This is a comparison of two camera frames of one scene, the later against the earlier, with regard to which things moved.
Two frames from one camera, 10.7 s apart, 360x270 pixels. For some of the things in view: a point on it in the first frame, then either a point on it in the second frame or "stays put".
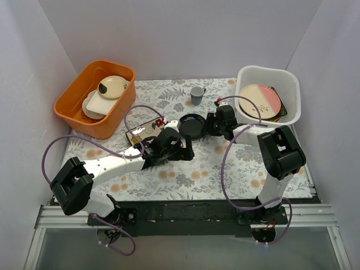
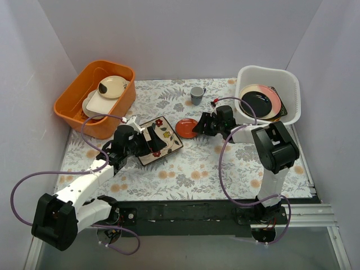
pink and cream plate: (266, 98) stays put
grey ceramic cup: (196, 94) stays put
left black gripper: (182, 150) to (144, 143)
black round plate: (192, 124) to (260, 102)
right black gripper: (210, 125) stays put
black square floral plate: (282, 112) stays put
